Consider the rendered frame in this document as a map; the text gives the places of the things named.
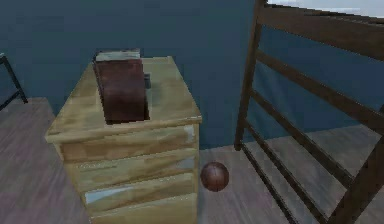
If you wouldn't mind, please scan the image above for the dark red book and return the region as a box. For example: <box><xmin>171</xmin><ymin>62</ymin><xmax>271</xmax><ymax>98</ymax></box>
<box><xmin>92</xmin><ymin>48</ymin><xmax>151</xmax><ymax>126</ymax></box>

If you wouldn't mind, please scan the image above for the black metal furniture leg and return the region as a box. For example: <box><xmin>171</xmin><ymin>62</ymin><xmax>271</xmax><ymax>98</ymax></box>
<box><xmin>0</xmin><ymin>53</ymin><xmax>29</xmax><ymax>112</ymax></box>

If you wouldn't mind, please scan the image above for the brown ball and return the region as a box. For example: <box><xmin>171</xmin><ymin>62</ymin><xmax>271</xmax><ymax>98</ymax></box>
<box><xmin>200</xmin><ymin>161</ymin><xmax>230</xmax><ymax>193</ymax></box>

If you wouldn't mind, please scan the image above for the dark wooden bed frame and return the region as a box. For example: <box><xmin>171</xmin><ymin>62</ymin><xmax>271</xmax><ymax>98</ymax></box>
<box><xmin>233</xmin><ymin>0</ymin><xmax>384</xmax><ymax>224</ymax></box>

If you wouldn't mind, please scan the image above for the light wooden chest of drawers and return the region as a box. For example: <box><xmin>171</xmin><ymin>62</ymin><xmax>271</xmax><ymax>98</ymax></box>
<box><xmin>44</xmin><ymin>55</ymin><xmax>203</xmax><ymax>224</ymax></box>

